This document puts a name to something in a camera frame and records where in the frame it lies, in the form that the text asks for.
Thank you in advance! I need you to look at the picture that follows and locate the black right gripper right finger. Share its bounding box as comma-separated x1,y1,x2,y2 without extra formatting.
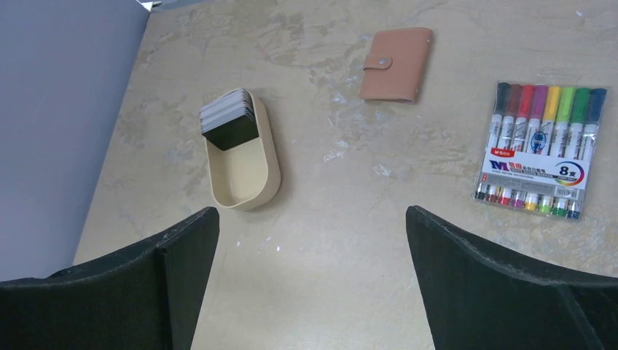
406,206,617,349

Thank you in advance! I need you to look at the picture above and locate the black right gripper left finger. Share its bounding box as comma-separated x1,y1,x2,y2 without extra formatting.
1,207,219,349

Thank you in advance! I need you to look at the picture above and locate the pink leather card holder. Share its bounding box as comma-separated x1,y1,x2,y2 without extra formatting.
359,28,434,104

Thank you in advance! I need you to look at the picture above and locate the stack of grey cards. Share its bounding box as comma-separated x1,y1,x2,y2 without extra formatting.
200,88,259,151

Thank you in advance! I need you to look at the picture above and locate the beige oval plastic tray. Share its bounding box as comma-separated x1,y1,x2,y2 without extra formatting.
202,90,281,211

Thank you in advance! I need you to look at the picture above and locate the pack of coloured markers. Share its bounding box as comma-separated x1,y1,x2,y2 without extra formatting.
472,82,608,220

